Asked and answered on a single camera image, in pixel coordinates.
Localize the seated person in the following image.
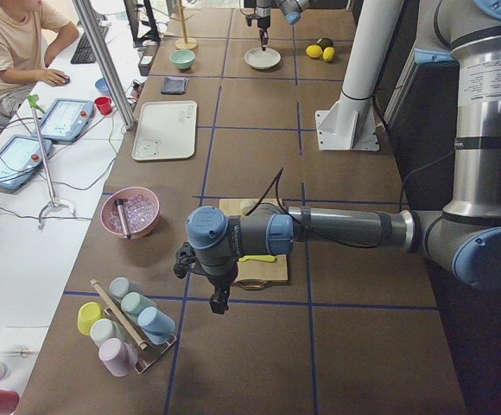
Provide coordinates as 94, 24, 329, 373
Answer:
0, 1, 79, 118

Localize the white steamed bun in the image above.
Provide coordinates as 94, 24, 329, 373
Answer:
239, 199, 257, 216

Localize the metal stand with green clip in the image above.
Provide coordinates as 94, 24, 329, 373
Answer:
27, 94, 76, 231

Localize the green cup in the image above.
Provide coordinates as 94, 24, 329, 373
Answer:
121, 291, 155, 325

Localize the yellow-green plastic knife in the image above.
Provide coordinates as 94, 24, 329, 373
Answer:
238, 255, 276, 263

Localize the teach pendant far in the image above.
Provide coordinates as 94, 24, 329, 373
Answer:
39, 99, 94, 144

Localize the white mounting pole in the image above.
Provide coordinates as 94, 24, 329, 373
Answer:
340, 0, 404, 101

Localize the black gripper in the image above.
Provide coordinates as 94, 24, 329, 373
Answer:
245, 6, 271, 51
205, 266, 238, 315

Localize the light blue cup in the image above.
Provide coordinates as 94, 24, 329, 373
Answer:
137, 307, 175, 345

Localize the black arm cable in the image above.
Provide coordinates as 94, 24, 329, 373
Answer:
250, 167, 455, 250

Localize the white bear tray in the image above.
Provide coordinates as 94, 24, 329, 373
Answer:
131, 100, 198, 162

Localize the pale grey cup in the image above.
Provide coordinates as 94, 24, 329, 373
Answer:
90, 318, 125, 348

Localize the grey folded cloth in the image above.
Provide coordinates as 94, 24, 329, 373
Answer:
161, 76, 189, 95

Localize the mint green bowl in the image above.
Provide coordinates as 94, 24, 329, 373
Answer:
169, 49, 196, 70

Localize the blue bowl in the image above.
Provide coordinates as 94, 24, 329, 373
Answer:
94, 78, 111, 96

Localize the pink cup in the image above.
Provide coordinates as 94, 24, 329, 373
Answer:
98, 338, 138, 377

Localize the yellow lemon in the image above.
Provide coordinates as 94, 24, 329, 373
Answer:
306, 44, 323, 59
322, 47, 336, 62

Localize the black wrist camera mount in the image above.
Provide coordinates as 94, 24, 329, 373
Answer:
173, 242, 203, 279

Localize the pink bowl with ice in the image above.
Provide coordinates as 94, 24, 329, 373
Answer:
100, 187, 160, 239

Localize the white wire cup rack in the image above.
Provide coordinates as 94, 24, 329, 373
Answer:
105, 307, 177, 374

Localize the black keyboard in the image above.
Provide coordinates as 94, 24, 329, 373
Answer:
70, 33, 97, 65

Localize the white mount base plate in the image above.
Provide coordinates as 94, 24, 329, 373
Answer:
314, 96, 380, 151

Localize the grey-blue cup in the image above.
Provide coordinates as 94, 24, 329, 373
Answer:
109, 277, 143, 302

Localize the bamboo cutting board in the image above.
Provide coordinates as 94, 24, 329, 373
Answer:
219, 199, 289, 291

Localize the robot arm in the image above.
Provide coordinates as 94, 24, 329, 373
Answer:
245, 0, 311, 51
174, 1, 501, 314

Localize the wooden mug tree stand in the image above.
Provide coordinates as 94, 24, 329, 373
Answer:
174, 0, 199, 50

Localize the yellow cup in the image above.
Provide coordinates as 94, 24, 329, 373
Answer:
77, 302, 104, 335

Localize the red mug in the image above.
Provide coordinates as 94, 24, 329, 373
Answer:
94, 96, 112, 116

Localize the teach pendant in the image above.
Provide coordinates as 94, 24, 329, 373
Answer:
0, 135, 42, 192
39, 99, 94, 144

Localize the teach pendant near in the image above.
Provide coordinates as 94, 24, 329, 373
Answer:
0, 135, 42, 192

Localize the aluminium frame post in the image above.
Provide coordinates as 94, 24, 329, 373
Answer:
73, 0, 136, 131

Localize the wooden rack dowel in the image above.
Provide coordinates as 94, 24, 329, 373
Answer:
90, 279, 149, 350

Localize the green lime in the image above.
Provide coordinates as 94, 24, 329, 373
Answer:
316, 37, 334, 49

